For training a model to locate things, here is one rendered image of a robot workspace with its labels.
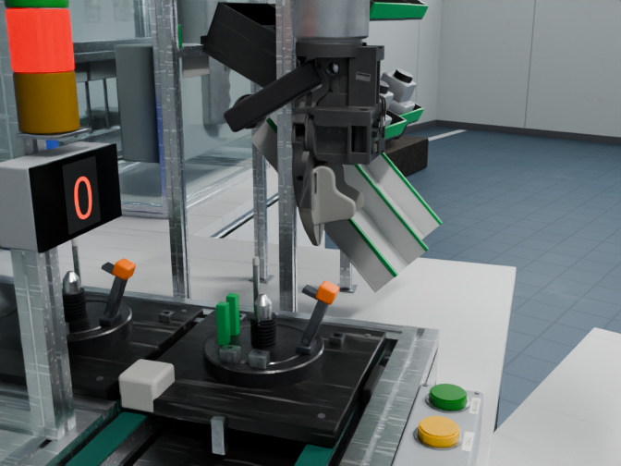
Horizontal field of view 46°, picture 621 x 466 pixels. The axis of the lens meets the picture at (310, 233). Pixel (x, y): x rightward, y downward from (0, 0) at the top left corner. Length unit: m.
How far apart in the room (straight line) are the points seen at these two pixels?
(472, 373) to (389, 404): 0.30
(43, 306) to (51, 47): 0.23
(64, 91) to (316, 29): 0.24
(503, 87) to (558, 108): 0.70
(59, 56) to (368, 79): 0.28
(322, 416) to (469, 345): 0.47
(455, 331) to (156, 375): 0.58
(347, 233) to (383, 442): 0.36
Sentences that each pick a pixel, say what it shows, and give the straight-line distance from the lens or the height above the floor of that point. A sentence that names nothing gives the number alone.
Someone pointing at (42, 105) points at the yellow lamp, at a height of 1.28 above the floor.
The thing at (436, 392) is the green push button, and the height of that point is 0.97.
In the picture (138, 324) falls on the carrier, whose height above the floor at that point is 0.97.
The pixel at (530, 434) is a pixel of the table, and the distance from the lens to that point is 0.97.
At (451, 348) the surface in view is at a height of 0.86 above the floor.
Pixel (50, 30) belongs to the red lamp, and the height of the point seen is 1.34.
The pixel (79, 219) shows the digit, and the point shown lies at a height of 1.18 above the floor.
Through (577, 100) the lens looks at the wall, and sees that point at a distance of 8.70.
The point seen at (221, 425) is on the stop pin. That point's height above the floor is 0.96.
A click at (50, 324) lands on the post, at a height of 1.08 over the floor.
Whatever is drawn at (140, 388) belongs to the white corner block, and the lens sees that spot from 0.80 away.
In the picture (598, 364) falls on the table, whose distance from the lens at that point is 1.17.
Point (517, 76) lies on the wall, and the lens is 8.92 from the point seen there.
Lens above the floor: 1.36
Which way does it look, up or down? 17 degrees down
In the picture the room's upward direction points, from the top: straight up
